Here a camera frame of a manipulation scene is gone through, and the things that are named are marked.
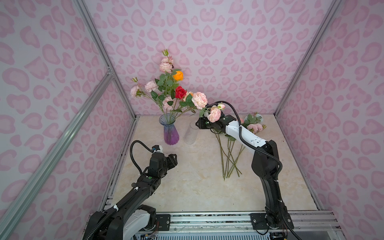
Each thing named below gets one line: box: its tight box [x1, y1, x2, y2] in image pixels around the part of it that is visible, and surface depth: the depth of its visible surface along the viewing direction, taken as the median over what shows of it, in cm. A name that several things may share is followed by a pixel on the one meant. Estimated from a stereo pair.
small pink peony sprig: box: [159, 49, 174, 74], surface depth 80 cm
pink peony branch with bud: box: [130, 77, 165, 114], surface depth 87 cm
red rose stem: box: [215, 132, 245, 181], surface depth 95 cm
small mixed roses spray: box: [240, 112, 267, 134], surface depth 113 cm
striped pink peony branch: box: [180, 91, 226, 123], surface depth 68 cm
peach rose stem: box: [180, 91, 195, 115], surface depth 71 cm
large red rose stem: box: [171, 86, 187, 115], surface depth 71 cm
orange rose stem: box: [166, 68, 184, 112], surface depth 87 cm
